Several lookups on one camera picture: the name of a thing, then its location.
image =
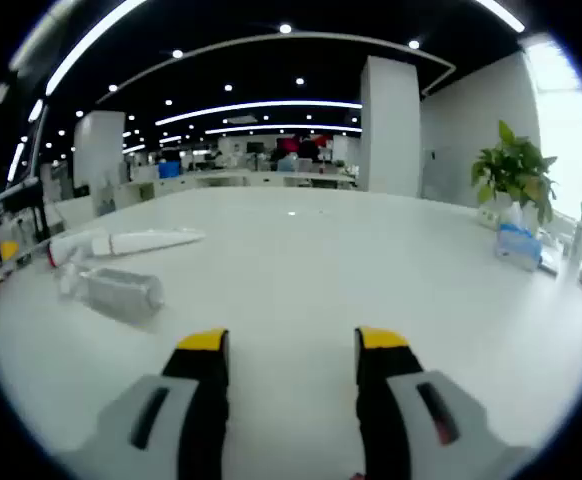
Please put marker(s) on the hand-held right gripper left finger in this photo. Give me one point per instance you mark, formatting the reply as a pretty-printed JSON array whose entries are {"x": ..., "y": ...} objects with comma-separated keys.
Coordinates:
[{"x": 206, "y": 400}]

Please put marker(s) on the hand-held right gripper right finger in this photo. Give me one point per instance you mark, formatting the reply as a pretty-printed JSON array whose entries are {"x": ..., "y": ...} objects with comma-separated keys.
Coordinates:
[{"x": 381, "y": 400}]

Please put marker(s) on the white skincare spray bottle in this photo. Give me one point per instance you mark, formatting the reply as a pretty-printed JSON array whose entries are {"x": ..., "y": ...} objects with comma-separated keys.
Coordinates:
[{"x": 121, "y": 295}]

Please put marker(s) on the white skincare tube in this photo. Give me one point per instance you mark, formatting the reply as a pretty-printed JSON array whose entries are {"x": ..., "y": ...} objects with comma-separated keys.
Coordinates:
[{"x": 146, "y": 241}]

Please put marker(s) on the red collared skincare bottle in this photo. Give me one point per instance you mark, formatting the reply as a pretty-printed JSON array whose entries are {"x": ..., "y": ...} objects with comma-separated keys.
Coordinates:
[{"x": 68, "y": 247}]

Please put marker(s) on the blue storage box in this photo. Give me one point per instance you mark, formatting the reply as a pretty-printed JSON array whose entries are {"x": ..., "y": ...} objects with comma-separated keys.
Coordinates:
[{"x": 169, "y": 170}]

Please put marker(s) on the blue tissue pack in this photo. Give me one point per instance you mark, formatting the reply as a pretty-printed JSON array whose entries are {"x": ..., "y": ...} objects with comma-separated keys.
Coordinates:
[{"x": 518, "y": 245}]

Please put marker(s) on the white socket box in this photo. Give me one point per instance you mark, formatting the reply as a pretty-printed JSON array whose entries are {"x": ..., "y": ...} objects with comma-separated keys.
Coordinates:
[{"x": 488, "y": 216}]

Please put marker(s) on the white office counter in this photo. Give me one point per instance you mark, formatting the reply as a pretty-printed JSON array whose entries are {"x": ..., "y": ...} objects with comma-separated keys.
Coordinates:
[{"x": 221, "y": 179}]

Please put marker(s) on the white desk with black legs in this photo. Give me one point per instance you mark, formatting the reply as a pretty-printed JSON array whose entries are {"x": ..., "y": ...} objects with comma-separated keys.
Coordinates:
[{"x": 36, "y": 215}]

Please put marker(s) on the potted green plant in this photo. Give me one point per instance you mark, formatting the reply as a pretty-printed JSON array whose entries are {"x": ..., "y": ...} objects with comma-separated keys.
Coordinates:
[{"x": 513, "y": 170}]

